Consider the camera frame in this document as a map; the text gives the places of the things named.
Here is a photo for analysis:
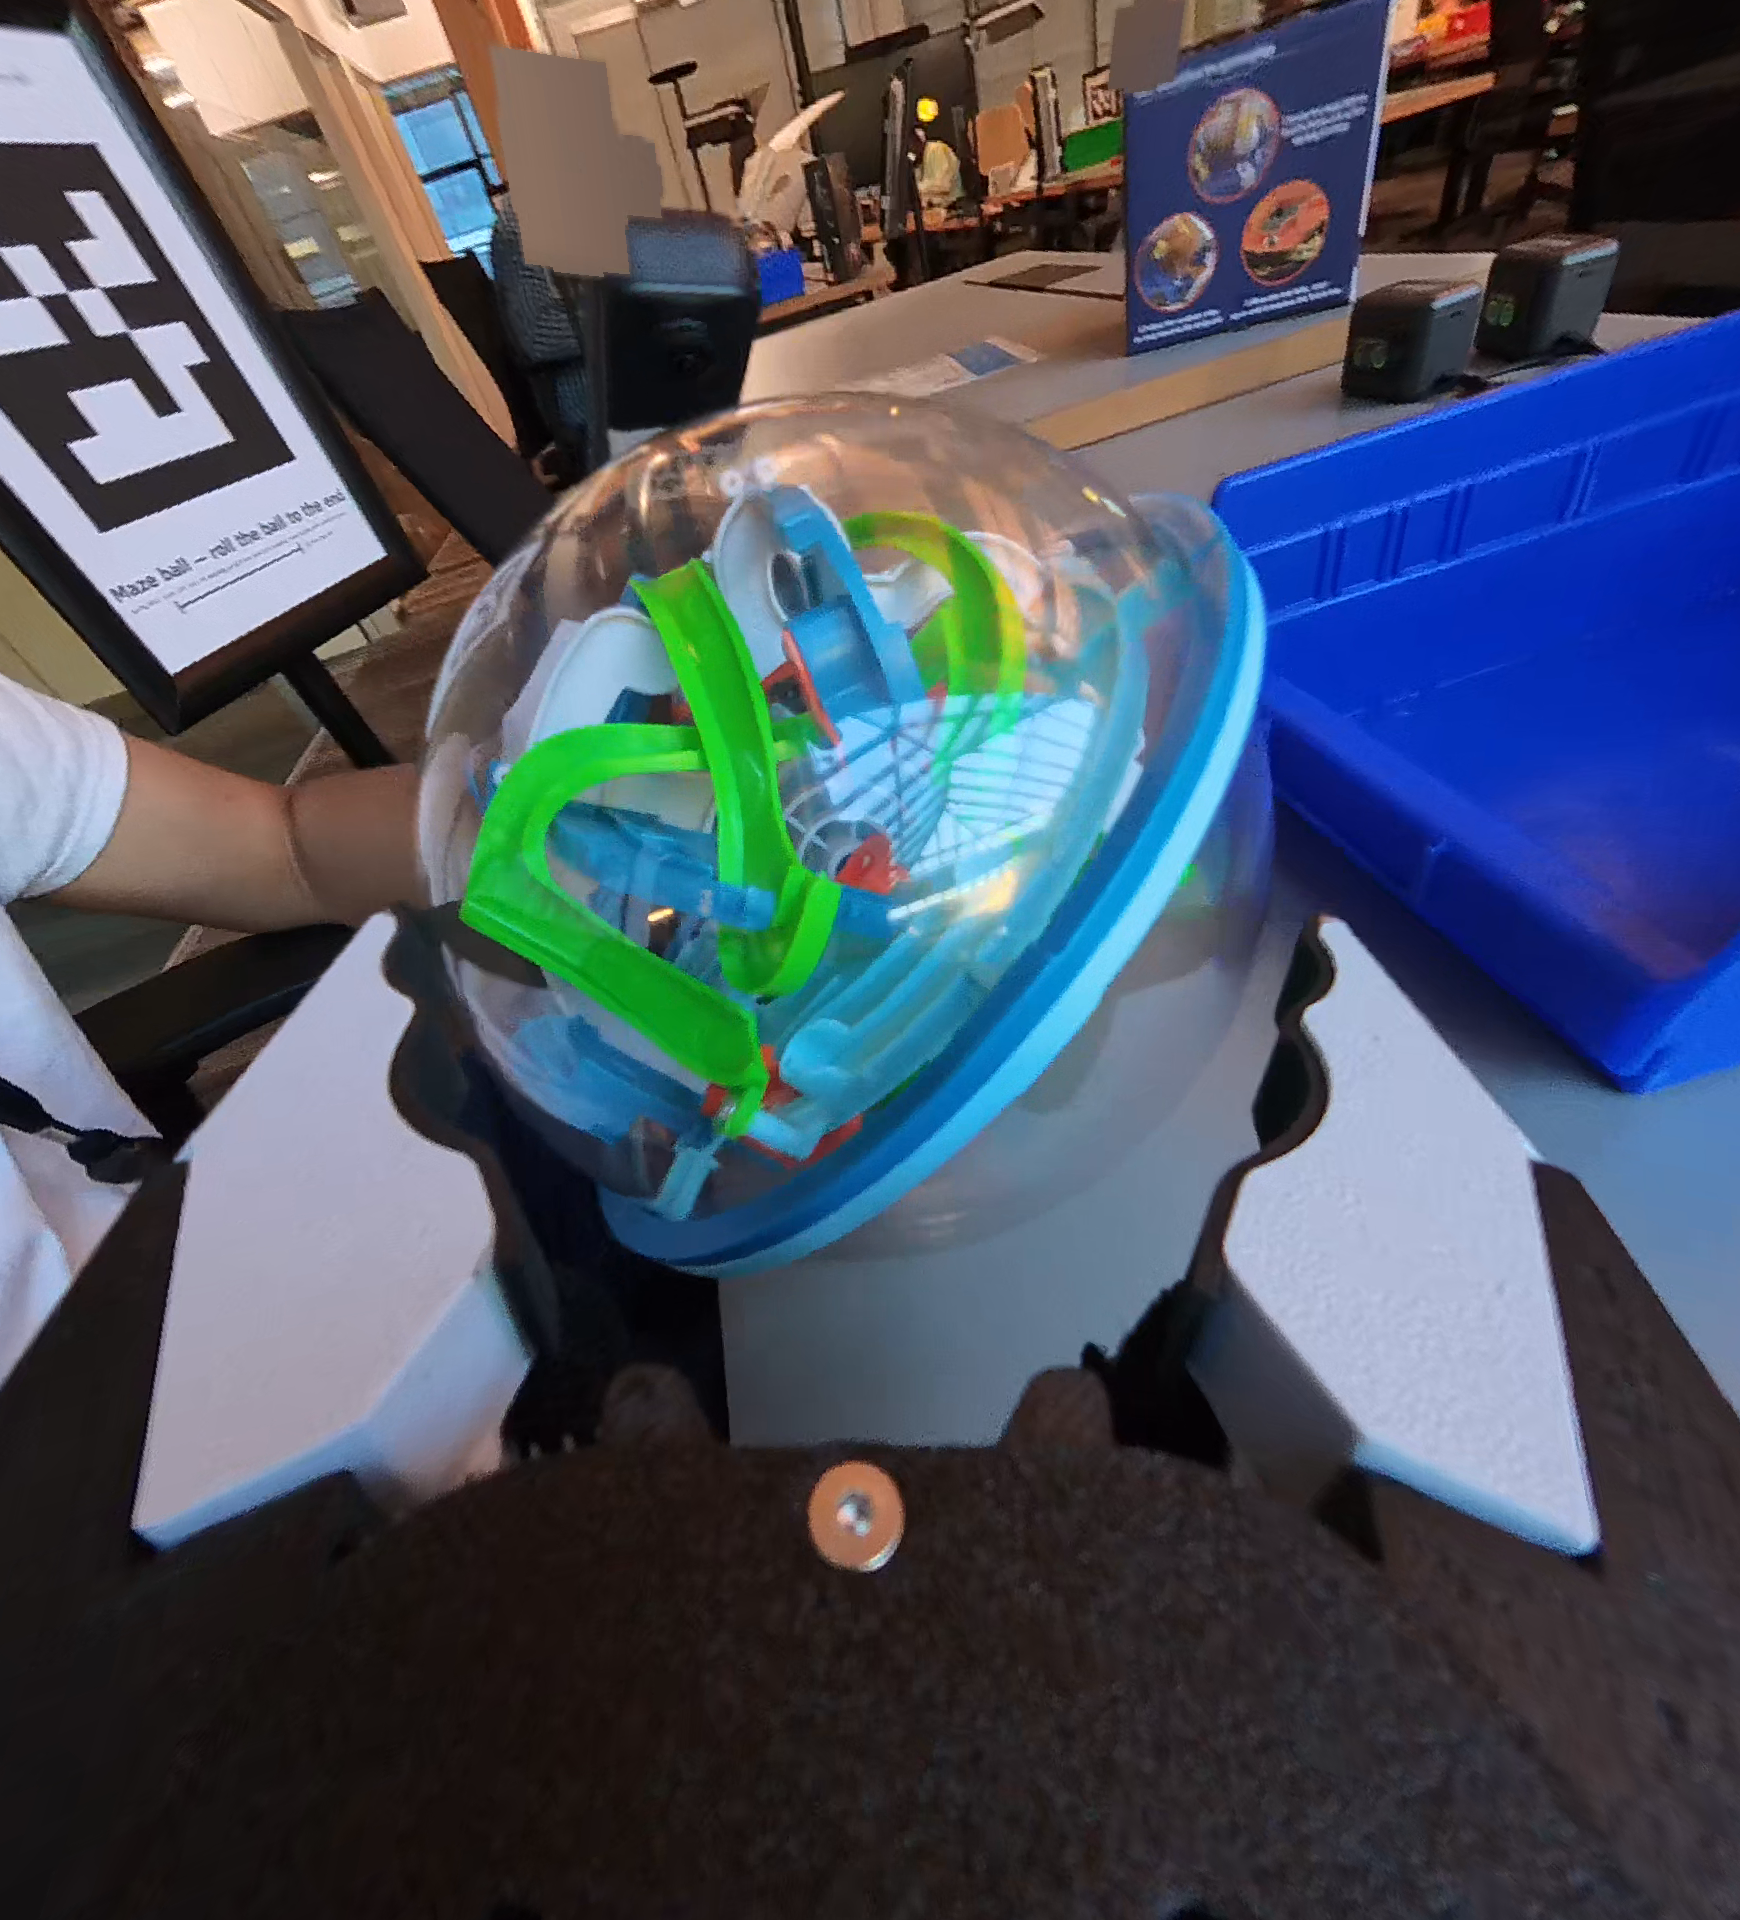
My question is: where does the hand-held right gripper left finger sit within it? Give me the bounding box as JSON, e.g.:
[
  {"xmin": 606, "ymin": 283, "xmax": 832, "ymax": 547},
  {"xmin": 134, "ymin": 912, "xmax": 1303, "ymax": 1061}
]
[{"xmin": 132, "ymin": 900, "xmax": 573, "ymax": 1549}]

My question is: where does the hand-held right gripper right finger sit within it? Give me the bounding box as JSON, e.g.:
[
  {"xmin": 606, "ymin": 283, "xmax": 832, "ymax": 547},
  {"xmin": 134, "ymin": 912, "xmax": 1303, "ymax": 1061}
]
[{"xmin": 1086, "ymin": 912, "xmax": 1601, "ymax": 1556}]

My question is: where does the clear maze ball toy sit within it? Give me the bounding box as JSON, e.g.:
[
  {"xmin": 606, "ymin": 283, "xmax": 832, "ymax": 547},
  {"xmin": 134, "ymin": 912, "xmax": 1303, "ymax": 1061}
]
[{"xmin": 417, "ymin": 395, "xmax": 1273, "ymax": 1281}]

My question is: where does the person's left hand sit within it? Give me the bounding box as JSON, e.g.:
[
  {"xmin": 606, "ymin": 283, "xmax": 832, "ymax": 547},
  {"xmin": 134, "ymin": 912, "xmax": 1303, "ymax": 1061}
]
[{"xmin": 286, "ymin": 763, "xmax": 434, "ymax": 922}]

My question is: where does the white winged model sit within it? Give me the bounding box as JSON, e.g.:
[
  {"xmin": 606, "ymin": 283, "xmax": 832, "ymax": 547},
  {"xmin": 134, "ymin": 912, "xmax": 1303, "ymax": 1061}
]
[{"xmin": 737, "ymin": 92, "xmax": 850, "ymax": 250}]

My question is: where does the dark leaning panel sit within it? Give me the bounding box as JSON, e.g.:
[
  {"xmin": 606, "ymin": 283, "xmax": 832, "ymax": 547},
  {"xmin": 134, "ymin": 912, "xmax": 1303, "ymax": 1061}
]
[{"xmin": 270, "ymin": 286, "xmax": 557, "ymax": 569}]

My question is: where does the printed paper leaflet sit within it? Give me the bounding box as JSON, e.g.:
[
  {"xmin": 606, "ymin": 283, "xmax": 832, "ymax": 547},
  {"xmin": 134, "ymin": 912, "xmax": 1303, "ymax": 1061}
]
[{"xmin": 912, "ymin": 337, "xmax": 1043, "ymax": 397}]

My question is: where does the black flat mat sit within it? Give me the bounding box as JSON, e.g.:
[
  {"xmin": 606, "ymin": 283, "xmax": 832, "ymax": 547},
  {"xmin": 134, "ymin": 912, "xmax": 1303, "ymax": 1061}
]
[{"xmin": 963, "ymin": 262, "xmax": 1131, "ymax": 302}]

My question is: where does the black sign stand leg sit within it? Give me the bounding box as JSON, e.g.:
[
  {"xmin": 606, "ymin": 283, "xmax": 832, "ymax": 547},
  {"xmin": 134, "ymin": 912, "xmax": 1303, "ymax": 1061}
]
[{"xmin": 277, "ymin": 651, "xmax": 401, "ymax": 771}]

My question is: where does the framed checkered marker sign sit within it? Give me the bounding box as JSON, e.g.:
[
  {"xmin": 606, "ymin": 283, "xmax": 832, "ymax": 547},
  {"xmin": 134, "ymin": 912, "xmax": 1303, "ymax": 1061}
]
[{"xmin": 0, "ymin": 0, "xmax": 430, "ymax": 737}]

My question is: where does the blue instruction card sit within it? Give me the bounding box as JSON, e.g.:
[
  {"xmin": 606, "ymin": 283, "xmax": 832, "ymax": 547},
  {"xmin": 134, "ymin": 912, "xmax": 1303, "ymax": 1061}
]
[{"xmin": 1122, "ymin": 0, "xmax": 1392, "ymax": 356}]

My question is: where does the blue plastic bin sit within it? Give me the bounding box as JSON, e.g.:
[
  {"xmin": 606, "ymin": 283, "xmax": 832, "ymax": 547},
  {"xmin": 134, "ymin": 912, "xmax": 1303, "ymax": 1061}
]
[{"xmin": 1212, "ymin": 283, "xmax": 1740, "ymax": 1095}]

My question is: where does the small black charger box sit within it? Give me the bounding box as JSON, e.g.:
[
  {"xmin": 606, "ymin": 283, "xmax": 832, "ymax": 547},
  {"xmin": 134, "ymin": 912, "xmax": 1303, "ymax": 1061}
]
[
  {"xmin": 1475, "ymin": 231, "xmax": 1622, "ymax": 363},
  {"xmin": 1339, "ymin": 279, "xmax": 1486, "ymax": 403}
]

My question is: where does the black lanyard strap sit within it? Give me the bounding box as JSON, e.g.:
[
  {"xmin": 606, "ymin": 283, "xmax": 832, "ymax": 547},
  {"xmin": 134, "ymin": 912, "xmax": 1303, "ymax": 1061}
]
[{"xmin": 0, "ymin": 1026, "xmax": 168, "ymax": 1190}]

